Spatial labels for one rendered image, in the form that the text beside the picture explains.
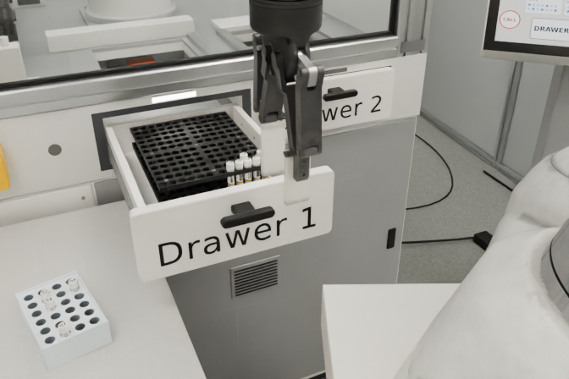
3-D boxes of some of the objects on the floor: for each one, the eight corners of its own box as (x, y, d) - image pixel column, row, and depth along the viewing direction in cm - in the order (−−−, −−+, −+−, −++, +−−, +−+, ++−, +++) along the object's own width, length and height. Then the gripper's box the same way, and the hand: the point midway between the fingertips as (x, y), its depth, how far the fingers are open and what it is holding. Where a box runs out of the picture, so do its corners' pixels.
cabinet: (392, 364, 170) (425, 114, 130) (13, 508, 133) (-101, 221, 94) (267, 202, 246) (264, 13, 206) (3, 266, 209) (-61, 51, 170)
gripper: (367, 9, 52) (350, 222, 64) (281, -31, 67) (280, 146, 79) (291, 19, 49) (289, 238, 61) (219, -25, 65) (228, 157, 76)
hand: (284, 166), depth 68 cm, fingers open, 6 cm apart
